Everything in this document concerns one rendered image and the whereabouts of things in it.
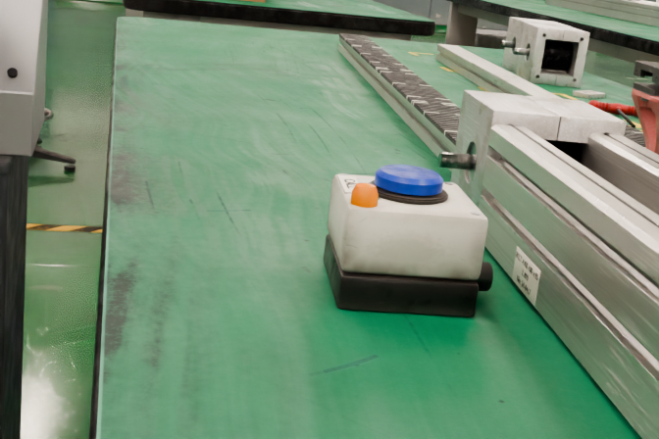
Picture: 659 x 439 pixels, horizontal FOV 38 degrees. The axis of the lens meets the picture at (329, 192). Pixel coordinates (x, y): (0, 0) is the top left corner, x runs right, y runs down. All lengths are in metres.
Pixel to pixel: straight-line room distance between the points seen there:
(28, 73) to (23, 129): 0.05
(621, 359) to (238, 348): 0.18
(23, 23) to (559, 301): 0.52
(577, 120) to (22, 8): 0.47
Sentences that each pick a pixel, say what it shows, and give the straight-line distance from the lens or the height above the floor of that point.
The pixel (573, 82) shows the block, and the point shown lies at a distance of 1.71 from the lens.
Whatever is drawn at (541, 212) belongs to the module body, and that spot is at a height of 0.84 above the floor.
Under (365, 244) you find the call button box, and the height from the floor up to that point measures 0.82.
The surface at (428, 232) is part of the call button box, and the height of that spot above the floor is 0.83.
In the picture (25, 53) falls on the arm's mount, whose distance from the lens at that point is 0.84.
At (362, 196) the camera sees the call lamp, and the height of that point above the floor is 0.85.
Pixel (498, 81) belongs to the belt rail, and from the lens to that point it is 1.46.
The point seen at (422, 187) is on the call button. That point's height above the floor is 0.85.
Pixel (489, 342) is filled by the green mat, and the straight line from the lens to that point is 0.53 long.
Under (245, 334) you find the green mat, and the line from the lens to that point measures 0.50.
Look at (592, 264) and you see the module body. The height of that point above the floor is 0.83.
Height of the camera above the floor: 0.98
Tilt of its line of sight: 15 degrees down
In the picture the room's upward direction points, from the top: 6 degrees clockwise
